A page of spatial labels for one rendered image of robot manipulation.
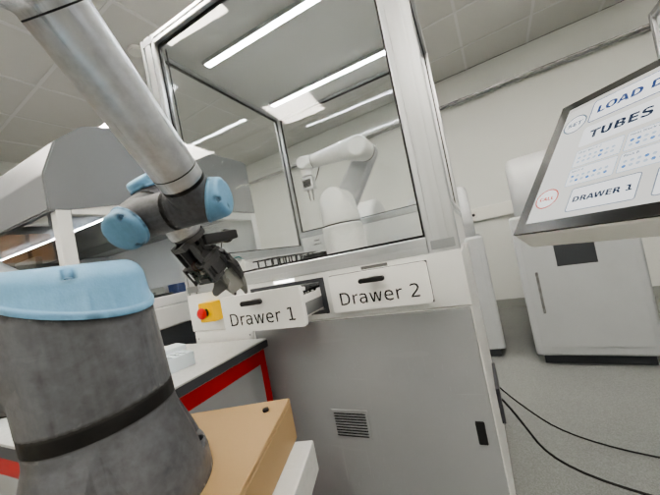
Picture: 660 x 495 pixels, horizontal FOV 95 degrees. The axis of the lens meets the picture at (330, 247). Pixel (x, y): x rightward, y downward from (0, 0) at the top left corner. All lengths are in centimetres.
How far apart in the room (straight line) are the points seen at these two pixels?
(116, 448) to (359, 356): 73
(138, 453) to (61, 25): 44
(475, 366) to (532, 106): 355
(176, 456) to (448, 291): 69
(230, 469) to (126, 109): 44
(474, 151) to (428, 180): 324
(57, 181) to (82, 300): 130
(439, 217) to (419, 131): 23
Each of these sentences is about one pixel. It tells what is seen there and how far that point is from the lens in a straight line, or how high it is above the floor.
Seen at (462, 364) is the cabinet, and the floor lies 65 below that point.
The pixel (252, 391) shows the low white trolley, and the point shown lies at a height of 62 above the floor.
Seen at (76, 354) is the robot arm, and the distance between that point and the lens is 31.
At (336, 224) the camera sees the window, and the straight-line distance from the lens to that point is 93.
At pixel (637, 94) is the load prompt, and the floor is 115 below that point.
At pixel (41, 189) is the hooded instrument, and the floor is 145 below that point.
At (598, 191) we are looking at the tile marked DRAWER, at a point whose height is 101.
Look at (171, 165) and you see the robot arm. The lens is 54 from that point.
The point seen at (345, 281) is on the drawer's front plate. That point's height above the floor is 91.
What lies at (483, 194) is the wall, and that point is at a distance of 400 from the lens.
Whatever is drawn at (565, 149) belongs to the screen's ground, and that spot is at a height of 110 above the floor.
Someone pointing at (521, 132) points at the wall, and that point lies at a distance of 411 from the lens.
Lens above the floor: 99
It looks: 1 degrees up
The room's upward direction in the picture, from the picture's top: 11 degrees counter-clockwise
